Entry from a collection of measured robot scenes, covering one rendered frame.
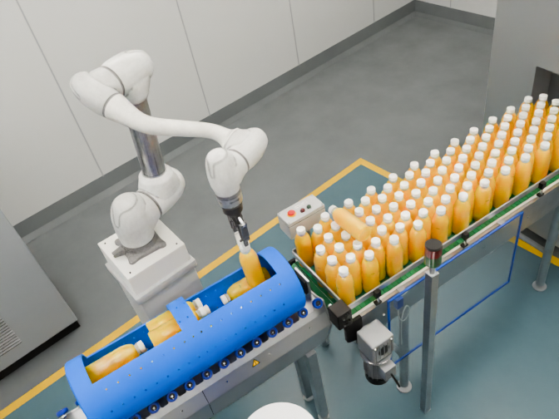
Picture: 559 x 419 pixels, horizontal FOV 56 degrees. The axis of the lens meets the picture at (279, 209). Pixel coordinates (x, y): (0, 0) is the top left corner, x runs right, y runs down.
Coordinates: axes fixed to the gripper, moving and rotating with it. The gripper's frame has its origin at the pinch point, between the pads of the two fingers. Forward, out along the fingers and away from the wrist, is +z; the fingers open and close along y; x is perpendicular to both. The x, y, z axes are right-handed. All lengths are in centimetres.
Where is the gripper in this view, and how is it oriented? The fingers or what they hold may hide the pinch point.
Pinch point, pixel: (242, 241)
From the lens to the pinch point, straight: 199.3
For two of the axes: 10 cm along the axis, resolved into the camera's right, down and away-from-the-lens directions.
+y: 5.3, 5.1, -6.8
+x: 8.3, -4.6, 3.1
